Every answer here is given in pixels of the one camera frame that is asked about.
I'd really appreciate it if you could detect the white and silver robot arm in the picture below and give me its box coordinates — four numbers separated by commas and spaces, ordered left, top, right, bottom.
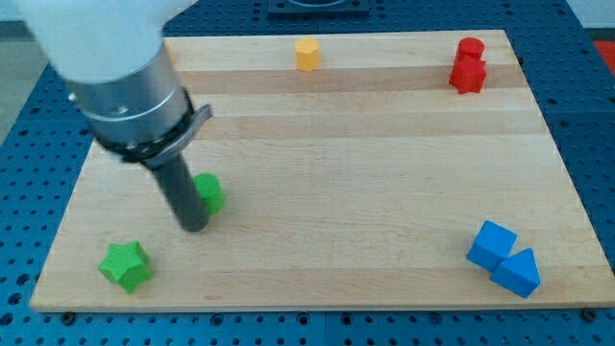
13, 0, 211, 168

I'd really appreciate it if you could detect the green cylinder block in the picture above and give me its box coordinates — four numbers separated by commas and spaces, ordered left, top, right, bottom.
193, 173, 226, 214

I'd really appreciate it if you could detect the yellow hexagon block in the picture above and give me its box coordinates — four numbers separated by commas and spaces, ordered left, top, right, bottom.
294, 37, 320, 71

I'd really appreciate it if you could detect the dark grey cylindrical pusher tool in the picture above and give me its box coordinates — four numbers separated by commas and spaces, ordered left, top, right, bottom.
152, 155, 209, 233

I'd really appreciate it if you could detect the red star block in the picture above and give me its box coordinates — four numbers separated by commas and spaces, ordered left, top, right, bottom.
449, 56, 487, 94

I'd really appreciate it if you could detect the blue triangular prism block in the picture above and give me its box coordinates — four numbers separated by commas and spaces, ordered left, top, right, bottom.
490, 248, 541, 298

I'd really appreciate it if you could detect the light wooden board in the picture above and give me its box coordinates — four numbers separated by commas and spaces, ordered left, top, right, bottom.
30, 30, 614, 312

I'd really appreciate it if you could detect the green star block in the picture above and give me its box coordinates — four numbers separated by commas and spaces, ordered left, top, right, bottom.
98, 240, 153, 294

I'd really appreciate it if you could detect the blue cube block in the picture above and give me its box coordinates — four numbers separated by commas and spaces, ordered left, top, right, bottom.
466, 220, 517, 272

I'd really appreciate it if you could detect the red cylinder block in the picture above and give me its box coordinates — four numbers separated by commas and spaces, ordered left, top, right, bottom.
455, 37, 485, 62

